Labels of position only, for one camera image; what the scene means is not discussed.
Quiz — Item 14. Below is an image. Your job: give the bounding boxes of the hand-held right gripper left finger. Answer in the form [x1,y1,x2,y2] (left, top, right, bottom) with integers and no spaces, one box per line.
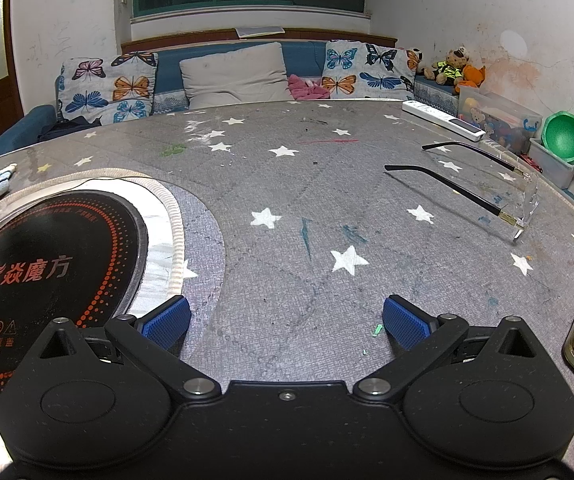
[22,296,220,404]

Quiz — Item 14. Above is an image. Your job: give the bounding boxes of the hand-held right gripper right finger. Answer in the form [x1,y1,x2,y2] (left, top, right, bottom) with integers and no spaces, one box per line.
[353,296,550,403]

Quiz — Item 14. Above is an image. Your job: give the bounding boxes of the black round induction cooktop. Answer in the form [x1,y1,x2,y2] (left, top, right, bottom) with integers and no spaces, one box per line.
[0,189,149,413]

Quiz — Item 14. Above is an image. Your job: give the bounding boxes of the white remote control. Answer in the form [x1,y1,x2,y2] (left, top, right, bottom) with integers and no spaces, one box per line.
[402,100,486,142]

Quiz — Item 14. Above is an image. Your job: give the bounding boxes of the white plastic bin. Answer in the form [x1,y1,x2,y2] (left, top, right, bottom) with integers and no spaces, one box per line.
[528,137,574,188]

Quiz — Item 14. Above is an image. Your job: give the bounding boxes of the dark clothing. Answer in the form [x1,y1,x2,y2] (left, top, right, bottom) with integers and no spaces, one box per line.
[37,116,103,142]

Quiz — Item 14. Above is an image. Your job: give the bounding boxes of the clear plastic storage box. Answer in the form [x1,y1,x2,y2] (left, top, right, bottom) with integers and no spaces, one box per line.
[457,85,544,156]

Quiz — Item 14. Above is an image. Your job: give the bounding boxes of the large butterfly print pillow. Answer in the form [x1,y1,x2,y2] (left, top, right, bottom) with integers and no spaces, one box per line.
[56,51,159,126]

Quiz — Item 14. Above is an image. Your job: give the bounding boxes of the green plastic bowl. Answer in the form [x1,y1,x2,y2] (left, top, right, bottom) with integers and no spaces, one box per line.
[541,111,574,165]

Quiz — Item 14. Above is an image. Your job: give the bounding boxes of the beige cushion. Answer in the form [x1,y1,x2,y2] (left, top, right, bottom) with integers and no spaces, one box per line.
[179,42,290,110]

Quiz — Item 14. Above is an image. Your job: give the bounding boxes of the pink cloth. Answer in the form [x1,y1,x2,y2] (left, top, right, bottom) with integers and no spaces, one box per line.
[287,74,330,102]

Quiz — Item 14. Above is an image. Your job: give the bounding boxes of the orange plush toy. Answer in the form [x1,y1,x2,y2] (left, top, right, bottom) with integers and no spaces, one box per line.
[454,64,486,93]

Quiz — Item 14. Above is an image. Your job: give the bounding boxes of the small butterfly print pillow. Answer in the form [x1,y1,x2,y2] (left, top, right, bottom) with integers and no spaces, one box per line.
[323,40,418,101]

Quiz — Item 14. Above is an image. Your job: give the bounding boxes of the brown teddy bear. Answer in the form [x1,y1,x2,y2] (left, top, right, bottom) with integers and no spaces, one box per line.
[424,46,470,86]

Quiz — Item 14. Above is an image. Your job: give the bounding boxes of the black white plush toy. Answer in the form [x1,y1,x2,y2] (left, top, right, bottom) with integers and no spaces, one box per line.
[406,47,427,75]

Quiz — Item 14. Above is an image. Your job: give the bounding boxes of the blue sofa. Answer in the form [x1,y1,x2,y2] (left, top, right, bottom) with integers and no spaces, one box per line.
[0,35,468,161]

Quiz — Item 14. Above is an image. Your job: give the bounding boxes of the book on window sill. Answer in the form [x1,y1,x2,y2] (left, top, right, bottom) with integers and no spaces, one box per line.
[235,25,285,40]

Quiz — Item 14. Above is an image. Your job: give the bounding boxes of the clear frame eyeglasses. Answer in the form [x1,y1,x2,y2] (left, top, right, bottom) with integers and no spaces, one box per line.
[384,141,539,245]

